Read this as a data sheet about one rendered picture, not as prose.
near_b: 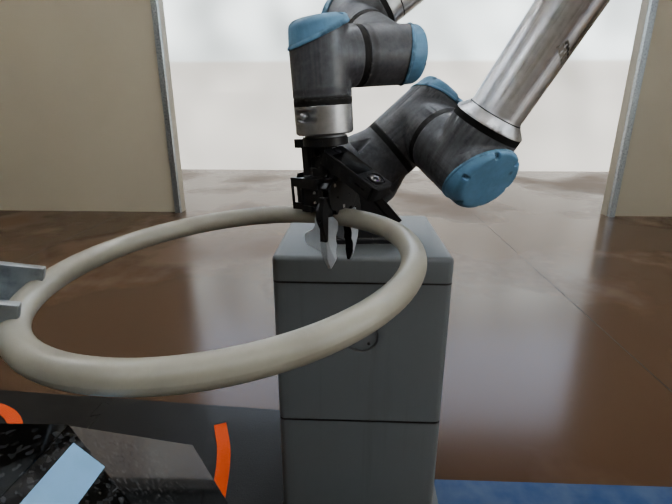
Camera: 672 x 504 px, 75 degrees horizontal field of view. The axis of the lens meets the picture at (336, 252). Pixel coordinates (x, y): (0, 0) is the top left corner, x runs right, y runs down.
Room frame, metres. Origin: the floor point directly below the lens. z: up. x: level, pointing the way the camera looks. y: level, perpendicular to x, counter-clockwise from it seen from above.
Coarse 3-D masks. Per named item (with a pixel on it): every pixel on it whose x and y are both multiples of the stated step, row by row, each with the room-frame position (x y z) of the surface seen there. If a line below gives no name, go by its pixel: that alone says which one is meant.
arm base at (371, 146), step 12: (360, 132) 1.08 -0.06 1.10; (372, 132) 1.05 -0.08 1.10; (348, 144) 1.04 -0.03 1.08; (360, 144) 1.04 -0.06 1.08; (372, 144) 1.03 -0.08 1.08; (384, 144) 1.03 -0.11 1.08; (360, 156) 1.01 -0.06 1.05; (372, 156) 1.01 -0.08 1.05; (384, 156) 1.02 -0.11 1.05; (396, 156) 1.02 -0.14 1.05; (372, 168) 1.00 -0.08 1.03; (384, 168) 1.01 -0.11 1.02; (396, 168) 1.03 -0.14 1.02; (408, 168) 1.05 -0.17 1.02; (396, 180) 1.04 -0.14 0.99
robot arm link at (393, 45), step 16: (368, 16) 0.78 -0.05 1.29; (384, 16) 0.78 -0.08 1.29; (368, 32) 0.71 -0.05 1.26; (384, 32) 0.72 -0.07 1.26; (400, 32) 0.73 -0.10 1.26; (416, 32) 0.74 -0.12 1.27; (368, 48) 0.70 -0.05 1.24; (384, 48) 0.71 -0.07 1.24; (400, 48) 0.72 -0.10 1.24; (416, 48) 0.73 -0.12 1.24; (368, 64) 0.70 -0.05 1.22; (384, 64) 0.71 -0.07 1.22; (400, 64) 0.72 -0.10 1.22; (416, 64) 0.74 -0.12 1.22; (368, 80) 0.72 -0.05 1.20; (384, 80) 0.73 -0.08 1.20; (400, 80) 0.75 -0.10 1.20; (416, 80) 0.77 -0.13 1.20
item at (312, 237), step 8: (328, 224) 0.67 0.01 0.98; (336, 224) 0.69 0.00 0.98; (312, 232) 0.70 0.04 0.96; (328, 232) 0.67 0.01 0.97; (336, 232) 0.69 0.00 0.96; (312, 240) 0.70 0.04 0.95; (328, 240) 0.67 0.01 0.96; (320, 248) 0.69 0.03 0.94; (328, 248) 0.67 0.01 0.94; (336, 248) 0.68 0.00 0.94; (328, 256) 0.68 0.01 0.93; (336, 256) 0.68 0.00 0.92; (328, 264) 0.68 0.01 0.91
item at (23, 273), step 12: (0, 264) 0.48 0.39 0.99; (12, 264) 0.48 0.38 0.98; (24, 264) 0.49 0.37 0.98; (0, 276) 0.48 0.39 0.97; (12, 276) 0.48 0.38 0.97; (24, 276) 0.48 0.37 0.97; (36, 276) 0.49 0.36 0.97; (0, 288) 0.47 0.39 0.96; (12, 288) 0.48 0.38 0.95; (0, 300) 0.39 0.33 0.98; (0, 312) 0.38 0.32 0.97; (12, 312) 0.39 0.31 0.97
